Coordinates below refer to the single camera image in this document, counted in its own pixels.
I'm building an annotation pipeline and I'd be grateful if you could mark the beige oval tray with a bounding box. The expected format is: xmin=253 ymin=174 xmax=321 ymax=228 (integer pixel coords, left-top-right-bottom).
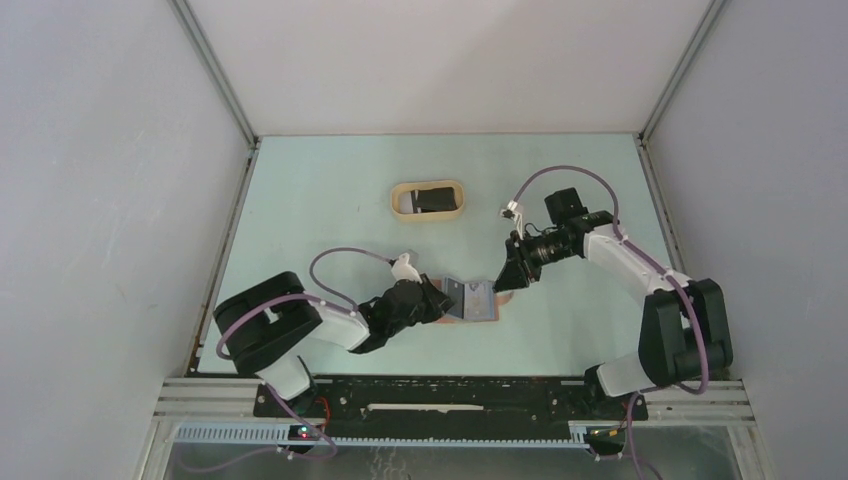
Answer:
xmin=390 ymin=180 xmax=465 ymax=223

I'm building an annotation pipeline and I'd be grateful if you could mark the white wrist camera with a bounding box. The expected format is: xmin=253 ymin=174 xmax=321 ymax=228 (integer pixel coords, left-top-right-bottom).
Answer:
xmin=499 ymin=200 xmax=524 ymax=233
xmin=390 ymin=250 xmax=423 ymax=283

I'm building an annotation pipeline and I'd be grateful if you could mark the white striped credit card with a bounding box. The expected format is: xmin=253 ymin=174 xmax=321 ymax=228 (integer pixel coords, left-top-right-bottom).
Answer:
xmin=400 ymin=190 xmax=421 ymax=215

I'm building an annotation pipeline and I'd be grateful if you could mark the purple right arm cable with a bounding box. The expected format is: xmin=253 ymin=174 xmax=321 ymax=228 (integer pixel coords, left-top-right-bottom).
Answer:
xmin=511 ymin=165 xmax=711 ymax=480

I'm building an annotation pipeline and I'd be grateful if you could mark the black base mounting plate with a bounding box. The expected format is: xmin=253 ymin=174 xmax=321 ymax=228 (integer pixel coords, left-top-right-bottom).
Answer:
xmin=253 ymin=374 xmax=649 ymax=444

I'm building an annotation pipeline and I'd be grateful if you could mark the white cable duct strip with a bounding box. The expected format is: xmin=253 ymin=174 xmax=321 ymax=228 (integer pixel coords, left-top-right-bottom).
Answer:
xmin=173 ymin=422 xmax=588 ymax=448

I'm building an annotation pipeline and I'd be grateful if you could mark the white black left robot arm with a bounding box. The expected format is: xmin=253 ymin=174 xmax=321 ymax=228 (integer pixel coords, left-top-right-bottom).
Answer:
xmin=213 ymin=271 xmax=455 ymax=417

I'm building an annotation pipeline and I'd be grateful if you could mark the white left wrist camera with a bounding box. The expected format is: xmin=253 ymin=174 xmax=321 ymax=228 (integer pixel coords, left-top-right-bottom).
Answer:
xmin=390 ymin=250 xmax=423 ymax=283

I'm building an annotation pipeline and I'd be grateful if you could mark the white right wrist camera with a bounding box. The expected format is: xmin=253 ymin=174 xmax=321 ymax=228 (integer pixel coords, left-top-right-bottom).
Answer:
xmin=499 ymin=200 xmax=524 ymax=233

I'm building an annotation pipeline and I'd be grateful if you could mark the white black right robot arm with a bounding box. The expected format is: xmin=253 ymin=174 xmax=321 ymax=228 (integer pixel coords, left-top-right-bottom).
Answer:
xmin=494 ymin=188 xmax=734 ymax=418

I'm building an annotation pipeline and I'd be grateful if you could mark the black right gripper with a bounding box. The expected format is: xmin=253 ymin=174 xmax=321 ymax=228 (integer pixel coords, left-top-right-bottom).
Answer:
xmin=494 ymin=228 xmax=576 ymax=292

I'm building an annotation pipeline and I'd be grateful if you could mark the orange leather card holder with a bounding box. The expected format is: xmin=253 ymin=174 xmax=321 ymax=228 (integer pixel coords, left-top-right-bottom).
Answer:
xmin=433 ymin=276 xmax=514 ymax=324

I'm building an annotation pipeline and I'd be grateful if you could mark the aluminium frame rail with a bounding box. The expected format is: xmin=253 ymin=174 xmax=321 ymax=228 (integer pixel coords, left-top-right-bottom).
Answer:
xmin=168 ymin=0 xmax=259 ymax=149

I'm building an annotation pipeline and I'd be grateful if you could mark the black credit card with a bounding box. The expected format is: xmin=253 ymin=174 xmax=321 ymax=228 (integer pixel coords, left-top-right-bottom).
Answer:
xmin=418 ymin=187 xmax=458 ymax=213

